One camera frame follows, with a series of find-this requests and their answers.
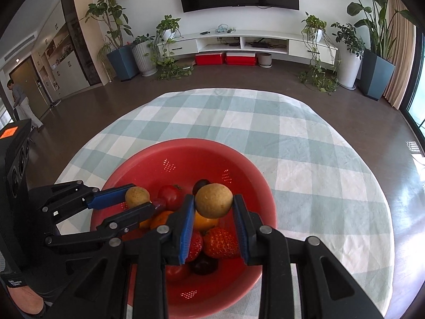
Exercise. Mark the beige curtain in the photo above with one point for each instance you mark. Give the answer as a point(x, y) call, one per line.
point(403, 32)

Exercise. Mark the tall plant blue pot left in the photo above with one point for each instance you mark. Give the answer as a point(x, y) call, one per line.
point(119, 54)

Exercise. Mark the trailing pothos plant right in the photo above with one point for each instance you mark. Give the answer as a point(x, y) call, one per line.
point(323, 65)

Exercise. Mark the small white grey bin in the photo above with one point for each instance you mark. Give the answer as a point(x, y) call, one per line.
point(264, 60)

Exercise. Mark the left hand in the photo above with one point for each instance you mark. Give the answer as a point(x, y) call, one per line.
point(26, 300)

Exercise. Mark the small red cherry tomato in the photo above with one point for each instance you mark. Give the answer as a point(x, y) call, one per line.
point(176, 273)

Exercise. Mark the green white checkered tablecloth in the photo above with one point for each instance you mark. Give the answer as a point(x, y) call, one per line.
point(320, 185)

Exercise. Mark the wooden cabinet shelving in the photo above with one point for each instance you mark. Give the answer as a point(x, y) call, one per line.
point(66, 52)

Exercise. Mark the dark red cherry tomato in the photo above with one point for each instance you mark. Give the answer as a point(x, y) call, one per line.
point(199, 184)

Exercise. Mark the large front orange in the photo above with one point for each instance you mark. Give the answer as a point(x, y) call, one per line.
point(203, 224)

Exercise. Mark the brown longan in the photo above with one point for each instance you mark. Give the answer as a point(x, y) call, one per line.
point(136, 196)
point(213, 201)

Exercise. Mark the white tv console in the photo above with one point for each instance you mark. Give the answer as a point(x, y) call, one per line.
point(282, 46)

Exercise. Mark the strawberry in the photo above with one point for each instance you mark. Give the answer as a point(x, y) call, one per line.
point(195, 247)
point(219, 243)

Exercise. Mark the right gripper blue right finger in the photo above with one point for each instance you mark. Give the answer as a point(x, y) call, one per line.
point(240, 218)

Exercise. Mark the plant ribbed white pot left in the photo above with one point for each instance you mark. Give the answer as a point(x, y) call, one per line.
point(143, 52)

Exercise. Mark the right red storage box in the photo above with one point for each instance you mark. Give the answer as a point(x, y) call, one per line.
point(240, 59)

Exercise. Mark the large red tomato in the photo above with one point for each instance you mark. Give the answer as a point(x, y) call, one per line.
point(171, 196)

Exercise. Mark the person in background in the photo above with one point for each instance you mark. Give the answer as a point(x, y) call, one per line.
point(21, 100)

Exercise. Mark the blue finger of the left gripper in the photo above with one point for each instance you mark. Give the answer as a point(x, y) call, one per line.
point(100, 199)
point(141, 213)

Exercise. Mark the bushy plant white pot right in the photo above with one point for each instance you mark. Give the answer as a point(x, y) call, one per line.
point(349, 54)

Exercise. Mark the trailing pothos plant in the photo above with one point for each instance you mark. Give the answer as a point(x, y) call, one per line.
point(161, 53)
point(323, 65)

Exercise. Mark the trailing pothos plant left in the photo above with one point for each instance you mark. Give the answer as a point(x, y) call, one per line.
point(161, 53)

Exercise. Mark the tall plant blue pot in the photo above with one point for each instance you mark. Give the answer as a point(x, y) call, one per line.
point(377, 69)
point(119, 54)

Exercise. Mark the tall plant blue pot right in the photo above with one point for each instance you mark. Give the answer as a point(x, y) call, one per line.
point(377, 69)

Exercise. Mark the dark purple plum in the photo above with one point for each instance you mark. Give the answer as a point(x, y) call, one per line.
point(203, 265)

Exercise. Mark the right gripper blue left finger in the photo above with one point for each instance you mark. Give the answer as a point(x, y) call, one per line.
point(186, 216)

